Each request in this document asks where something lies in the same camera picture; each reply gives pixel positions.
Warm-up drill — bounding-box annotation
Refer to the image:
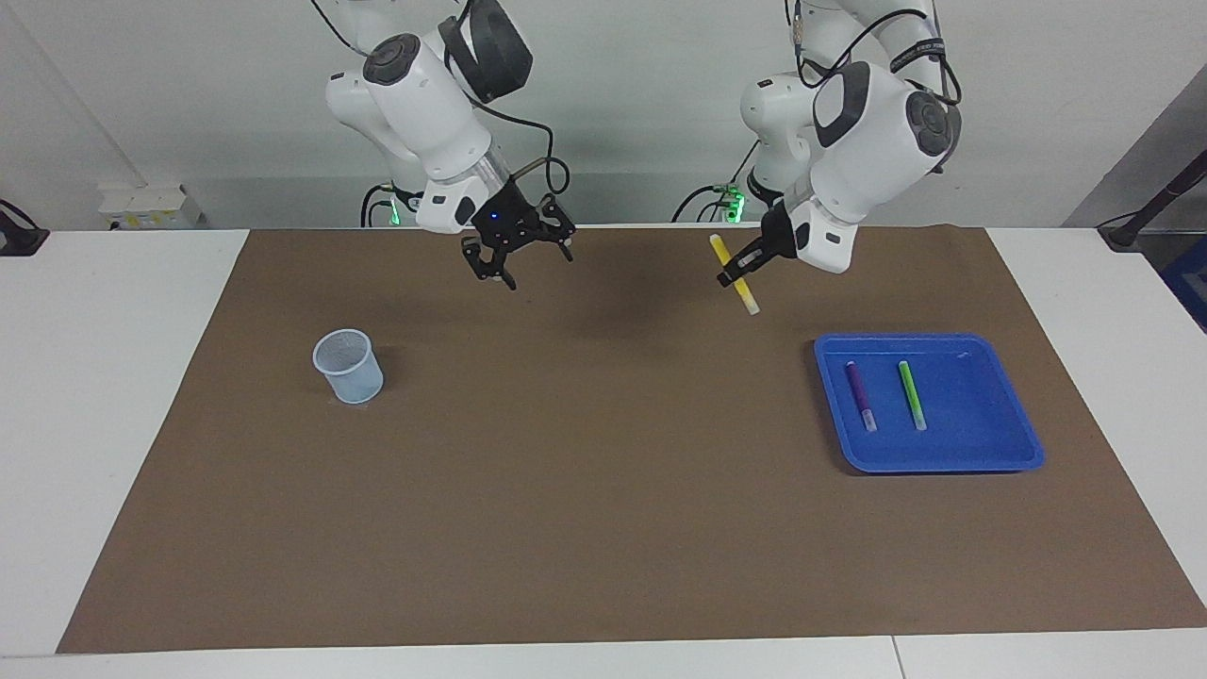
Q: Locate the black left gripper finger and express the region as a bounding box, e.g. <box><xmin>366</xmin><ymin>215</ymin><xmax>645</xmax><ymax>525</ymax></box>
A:
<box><xmin>717</xmin><ymin>240</ymin><xmax>769</xmax><ymax>289</ymax></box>

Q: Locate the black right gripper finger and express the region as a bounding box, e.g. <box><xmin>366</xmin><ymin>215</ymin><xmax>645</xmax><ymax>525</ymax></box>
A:
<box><xmin>537</xmin><ymin>195</ymin><xmax>578</xmax><ymax>262</ymax></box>
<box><xmin>460</xmin><ymin>238</ymin><xmax>518</xmax><ymax>290</ymax></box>

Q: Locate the yellow pen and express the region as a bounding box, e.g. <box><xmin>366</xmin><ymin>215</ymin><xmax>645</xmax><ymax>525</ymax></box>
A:
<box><xmin>709</xmin><ymin>234</ymin><xmax>761</xmax><ymax>316</ymax></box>

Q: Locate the purple pen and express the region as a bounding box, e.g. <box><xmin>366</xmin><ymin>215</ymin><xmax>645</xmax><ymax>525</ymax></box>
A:
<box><xmin>844</xmin><ymin>361</ymin><xmax>879</xmax><ymax>433</ymax></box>

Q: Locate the green pen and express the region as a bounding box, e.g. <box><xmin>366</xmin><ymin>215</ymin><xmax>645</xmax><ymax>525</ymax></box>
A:
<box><xmin>898</xmin><ymin>360</ymin><xmax>929</xmax><ymax>432</ymax></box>

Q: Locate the blue plastic tray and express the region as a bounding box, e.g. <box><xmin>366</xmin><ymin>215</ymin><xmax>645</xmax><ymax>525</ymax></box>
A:
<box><xmin>814</xmin><ymin>332</ymin><xmax>1046</xmax><ymax>474</ymax></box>

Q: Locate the translucent plastic cup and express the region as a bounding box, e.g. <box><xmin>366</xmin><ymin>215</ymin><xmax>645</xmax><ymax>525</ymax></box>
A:
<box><xmin>312</xmin><ymin>328</ymin><xmax>385</xmax><ymax>405</ymax></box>

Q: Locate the brown table mat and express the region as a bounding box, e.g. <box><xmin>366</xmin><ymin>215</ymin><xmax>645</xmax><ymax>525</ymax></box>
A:
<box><xmin>57</xmin><ymin>224</ymin><xmax>1207</xmax><ymax>654</ymax></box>

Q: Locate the white power socket box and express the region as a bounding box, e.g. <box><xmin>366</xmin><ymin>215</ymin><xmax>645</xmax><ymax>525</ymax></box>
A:
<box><xmin>98</xmin><ymin>183</ymin><xmax>205</xmax><ymax>232</ymax></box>

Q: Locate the black pole stand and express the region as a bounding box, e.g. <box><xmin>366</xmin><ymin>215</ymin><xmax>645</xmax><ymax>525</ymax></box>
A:
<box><xmin>1099</xmin><ymin>149</ymin><xmax>1207</xmax><ymax>252</ymax></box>

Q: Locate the blue box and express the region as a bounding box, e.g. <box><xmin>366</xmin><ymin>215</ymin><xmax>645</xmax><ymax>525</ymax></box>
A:
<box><xmin>1160</xmin><ymin>236</ymin><xmax>1207</xmax><ymax>333</ymax></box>

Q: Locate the black table clamp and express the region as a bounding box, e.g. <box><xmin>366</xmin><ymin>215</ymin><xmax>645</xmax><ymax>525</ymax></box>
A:
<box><xmin>0</xmin><ymin>198</ymin><xmax>51</xmax><ymax>257</ymax></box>

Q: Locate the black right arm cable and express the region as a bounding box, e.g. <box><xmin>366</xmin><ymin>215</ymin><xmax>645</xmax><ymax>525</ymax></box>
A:
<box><xmin>474</xmin><ymin>98</ymin><xmax>572</xmax><ymax>199</ymax></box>

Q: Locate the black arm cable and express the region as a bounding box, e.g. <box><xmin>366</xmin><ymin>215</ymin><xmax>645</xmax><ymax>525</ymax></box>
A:
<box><xmin>783</xmin><ymin>0</ymin><xmax>964</xmax><ymax>107</ymax></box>
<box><xmin>474</xmin><ymin>98</ymin><xmax>572</xmax><ymax>199</ymax></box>

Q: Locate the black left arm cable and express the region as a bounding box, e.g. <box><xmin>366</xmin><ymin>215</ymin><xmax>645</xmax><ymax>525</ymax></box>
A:
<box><xmin>783</xmin><ymin>0</ymin><xmax>964</xmax><ymax>107</ymax></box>

